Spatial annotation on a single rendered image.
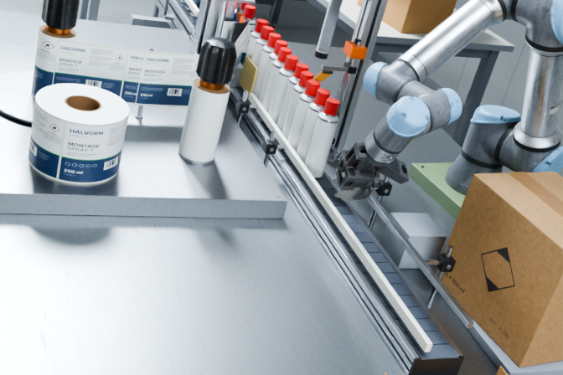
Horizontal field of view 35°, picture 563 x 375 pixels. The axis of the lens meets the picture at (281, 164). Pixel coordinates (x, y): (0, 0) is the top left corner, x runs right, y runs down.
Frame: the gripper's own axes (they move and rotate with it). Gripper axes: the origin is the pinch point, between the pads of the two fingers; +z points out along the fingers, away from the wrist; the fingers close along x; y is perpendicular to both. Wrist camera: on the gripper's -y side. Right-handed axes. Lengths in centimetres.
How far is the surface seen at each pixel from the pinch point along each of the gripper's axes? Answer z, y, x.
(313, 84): 0.9, 1.5, -31.6
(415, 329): -20.2, 4.8, 39.8
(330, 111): -2.3, 0.7, -21.4
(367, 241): -0.6, -1.9, 12.0
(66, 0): 4, 60, -52
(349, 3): 112, -94, -164
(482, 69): 111, -157, -132
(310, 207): 7.7, 5.9, -0.8
